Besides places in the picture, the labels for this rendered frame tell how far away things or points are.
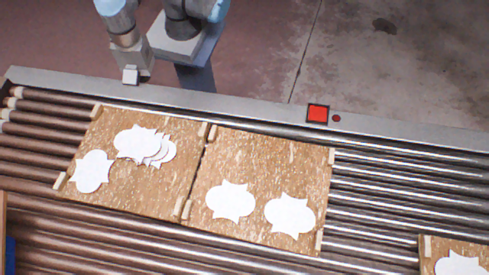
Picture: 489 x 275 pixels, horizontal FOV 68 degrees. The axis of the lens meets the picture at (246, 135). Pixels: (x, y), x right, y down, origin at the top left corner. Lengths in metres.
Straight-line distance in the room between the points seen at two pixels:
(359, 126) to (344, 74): 1.35
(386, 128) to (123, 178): 0.88
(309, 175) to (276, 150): 0.13
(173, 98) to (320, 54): 1.56
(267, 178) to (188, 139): 0.30
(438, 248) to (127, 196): 0.92
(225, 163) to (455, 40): 2.27
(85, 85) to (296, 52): 1.62
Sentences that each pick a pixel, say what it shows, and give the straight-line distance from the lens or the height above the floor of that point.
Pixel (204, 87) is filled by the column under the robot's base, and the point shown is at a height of 0.60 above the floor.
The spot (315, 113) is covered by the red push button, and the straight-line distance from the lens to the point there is 1.27.
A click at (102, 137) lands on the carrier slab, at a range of 1.32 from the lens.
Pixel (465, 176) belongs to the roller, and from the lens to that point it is 1.33.
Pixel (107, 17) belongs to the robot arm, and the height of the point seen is 1.39.
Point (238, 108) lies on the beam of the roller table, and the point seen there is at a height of 0.92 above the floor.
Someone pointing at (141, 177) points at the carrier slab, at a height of 0.94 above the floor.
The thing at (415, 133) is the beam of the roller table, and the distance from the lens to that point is 1.33.
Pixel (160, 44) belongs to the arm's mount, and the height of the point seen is 0.92.
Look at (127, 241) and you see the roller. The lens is 1.17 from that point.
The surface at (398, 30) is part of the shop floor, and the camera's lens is 3.00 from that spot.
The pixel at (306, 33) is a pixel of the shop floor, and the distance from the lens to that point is 2.83.
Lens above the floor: 1.99
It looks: 61 degrees down
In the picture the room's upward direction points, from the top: 5 degrees counter-clockwise
